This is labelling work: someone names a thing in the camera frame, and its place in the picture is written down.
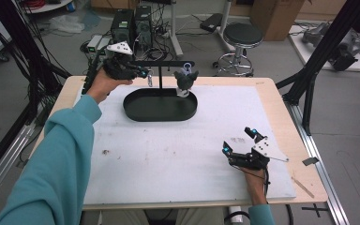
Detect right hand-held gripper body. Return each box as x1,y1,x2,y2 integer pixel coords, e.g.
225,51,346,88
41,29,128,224
227,137,291,172

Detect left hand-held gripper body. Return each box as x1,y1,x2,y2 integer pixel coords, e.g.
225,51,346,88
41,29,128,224
100,40,139,81

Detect black hanger rack with tray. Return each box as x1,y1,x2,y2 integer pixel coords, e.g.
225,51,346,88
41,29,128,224
122,60,199,123

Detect black and pink plush toy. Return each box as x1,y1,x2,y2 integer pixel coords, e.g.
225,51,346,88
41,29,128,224
172,62,201,98

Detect person's left hand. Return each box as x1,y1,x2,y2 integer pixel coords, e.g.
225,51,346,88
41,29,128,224
86,67,134,105

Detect person's right hand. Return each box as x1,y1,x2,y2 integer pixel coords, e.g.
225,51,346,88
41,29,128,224
239,166,269,206

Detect white power supply unit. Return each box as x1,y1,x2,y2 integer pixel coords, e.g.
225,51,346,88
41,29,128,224
86,34,104,54
97,37,113,53

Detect black computer tower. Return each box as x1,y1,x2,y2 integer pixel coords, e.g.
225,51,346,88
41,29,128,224
110,8,136,48
133,4,154,51

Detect white foam mat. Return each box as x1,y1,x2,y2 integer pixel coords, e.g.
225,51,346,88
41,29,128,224
74,83,297,206

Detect white desk leg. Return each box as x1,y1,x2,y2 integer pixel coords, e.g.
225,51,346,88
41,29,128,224
168,0,185,59
217,0,236,53

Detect small dark grey tag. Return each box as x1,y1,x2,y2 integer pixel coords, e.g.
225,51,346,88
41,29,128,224
302,157,321,167

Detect thin wooden stick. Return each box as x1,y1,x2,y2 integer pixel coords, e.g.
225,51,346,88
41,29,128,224
290,175,316,200

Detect white cylinder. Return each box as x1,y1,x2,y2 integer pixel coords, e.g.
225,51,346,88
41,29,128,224
228,205,244,224

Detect clear plastic bag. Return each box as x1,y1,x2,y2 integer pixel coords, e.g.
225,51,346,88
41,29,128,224
48,13,85,35

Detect flat black box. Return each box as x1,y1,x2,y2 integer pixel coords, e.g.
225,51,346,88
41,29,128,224
199,12,224,34

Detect round white table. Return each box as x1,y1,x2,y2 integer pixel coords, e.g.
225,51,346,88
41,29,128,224
21,0,75,14

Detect white floor board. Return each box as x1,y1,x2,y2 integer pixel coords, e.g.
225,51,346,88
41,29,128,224
288,23,360,74

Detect black round stool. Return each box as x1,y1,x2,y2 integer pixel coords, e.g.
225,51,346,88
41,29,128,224
212,22,264,78

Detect grey robot part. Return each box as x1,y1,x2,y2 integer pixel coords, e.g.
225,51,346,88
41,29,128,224
301,22,331,49

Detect brown cardboard box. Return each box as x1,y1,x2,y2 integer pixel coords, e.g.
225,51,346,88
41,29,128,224
249,0,307,42

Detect person's beige trousers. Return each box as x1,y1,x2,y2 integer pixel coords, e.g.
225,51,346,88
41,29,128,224
97,207,226,225

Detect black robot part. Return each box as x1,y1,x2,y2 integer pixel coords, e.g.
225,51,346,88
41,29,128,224
328,30,360,72

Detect tangle of black cables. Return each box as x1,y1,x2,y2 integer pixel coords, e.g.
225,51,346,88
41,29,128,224
80,12,172,78

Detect black ribbed cable sleeve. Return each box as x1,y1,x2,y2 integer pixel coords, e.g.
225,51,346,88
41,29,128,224
81,49,108,96

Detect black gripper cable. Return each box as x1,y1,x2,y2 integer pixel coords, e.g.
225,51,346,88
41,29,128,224
262,168,272,204

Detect black floor cable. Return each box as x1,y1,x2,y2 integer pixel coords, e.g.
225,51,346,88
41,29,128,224
223,209,251,225

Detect aluminium rail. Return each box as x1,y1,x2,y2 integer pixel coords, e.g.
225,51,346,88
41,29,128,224
0,121,38,211
283,100,352,225

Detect black metal frame post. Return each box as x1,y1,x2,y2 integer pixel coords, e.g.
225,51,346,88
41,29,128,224
275,0,360,137
0,0,72,126

